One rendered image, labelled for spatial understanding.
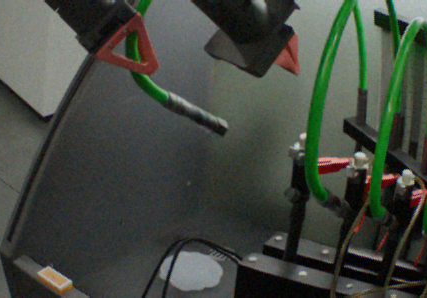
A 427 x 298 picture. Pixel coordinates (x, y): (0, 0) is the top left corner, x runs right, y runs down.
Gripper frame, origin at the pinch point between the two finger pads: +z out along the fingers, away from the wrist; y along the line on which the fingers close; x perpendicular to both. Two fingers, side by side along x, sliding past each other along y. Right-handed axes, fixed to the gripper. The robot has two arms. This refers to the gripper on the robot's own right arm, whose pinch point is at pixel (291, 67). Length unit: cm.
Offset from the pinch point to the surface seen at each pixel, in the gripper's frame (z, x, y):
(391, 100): -5.7, -18.2, 0.4
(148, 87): -5.9, 9.7, -10.5
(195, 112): 1.2, 8.7, -9.3
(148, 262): 31, 28, -29
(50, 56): 139, 254, 6
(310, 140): -5.4, -11.4, -7.5
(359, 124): 26.2, 5.6, 5.5
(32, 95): 155, 270, -15
